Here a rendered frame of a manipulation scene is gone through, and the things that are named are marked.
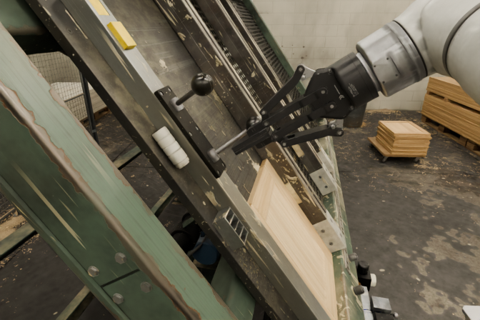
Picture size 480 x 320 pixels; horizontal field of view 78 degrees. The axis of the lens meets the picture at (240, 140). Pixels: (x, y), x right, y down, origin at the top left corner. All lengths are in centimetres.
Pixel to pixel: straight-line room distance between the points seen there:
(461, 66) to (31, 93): 45
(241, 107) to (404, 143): 333
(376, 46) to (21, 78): 42
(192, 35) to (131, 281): 68
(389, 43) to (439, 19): 6
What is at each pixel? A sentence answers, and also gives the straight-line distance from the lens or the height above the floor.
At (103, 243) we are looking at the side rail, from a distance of 40.
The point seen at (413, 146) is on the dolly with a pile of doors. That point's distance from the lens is 415.
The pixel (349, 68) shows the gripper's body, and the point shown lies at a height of 156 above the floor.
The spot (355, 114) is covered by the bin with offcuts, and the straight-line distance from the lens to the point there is 525.
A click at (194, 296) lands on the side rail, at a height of 130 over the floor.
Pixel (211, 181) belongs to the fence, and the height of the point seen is 133.
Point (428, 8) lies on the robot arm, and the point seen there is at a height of 163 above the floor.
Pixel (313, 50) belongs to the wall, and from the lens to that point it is 602.
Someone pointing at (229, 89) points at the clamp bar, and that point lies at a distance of 90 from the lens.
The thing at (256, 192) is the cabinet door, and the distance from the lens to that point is 76.
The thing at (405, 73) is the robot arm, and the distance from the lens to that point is 44.
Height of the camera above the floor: 162
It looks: 21 degrees down
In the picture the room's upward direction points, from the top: straight up
